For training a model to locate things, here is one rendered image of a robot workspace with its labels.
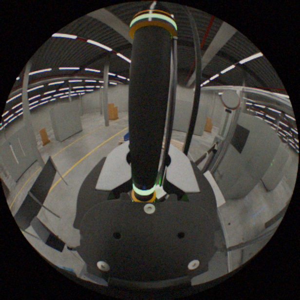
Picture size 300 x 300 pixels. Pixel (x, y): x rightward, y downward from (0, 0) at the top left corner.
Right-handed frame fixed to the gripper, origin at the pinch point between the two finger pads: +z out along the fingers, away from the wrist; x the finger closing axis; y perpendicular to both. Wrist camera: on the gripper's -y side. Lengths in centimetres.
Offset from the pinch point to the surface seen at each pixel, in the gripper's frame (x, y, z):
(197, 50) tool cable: 6.6, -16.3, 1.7
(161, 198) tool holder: 3.6, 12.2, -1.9
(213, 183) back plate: 42, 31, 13
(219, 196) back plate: 42, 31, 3
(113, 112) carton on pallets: -312, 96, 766
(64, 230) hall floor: -158, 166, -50
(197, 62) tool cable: 6.6, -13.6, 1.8
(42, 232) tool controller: -65, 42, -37
